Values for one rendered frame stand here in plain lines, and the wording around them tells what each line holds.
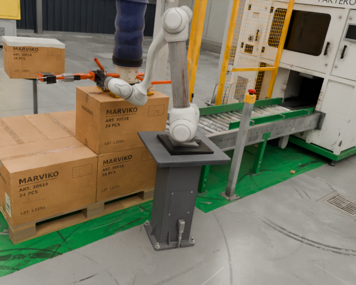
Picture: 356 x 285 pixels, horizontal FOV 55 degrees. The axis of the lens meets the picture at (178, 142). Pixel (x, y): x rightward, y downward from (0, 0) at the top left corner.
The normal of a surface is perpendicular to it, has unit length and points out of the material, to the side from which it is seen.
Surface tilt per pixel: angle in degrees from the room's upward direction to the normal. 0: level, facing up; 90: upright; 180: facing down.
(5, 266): 0
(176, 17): 81
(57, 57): 90
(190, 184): 90
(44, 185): 90
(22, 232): 90
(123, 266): 0
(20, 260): 0
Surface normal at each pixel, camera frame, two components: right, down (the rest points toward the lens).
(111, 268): 0.13, -0.92
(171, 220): 0.35, 0.40
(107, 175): 0.65, 0.36
